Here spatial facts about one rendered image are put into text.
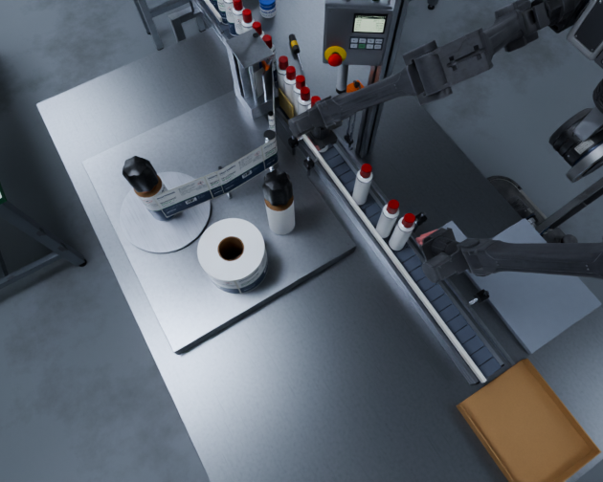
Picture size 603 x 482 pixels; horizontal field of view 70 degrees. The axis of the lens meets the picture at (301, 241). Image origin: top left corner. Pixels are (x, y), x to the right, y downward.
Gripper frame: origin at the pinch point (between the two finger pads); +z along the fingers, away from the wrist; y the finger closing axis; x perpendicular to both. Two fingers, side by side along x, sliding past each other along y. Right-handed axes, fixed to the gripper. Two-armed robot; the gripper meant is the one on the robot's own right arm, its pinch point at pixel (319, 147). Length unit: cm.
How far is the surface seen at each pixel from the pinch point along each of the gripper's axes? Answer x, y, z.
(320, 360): -34, 56, 18
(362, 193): 4.6, 19.6, 4.7
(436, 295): 8, 59, 13
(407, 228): 6.2, 39.1, -3.5
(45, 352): -144, -25, 102
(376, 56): 16.7, 0.4, -30.9
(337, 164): 7.2, 1.5, 13.6
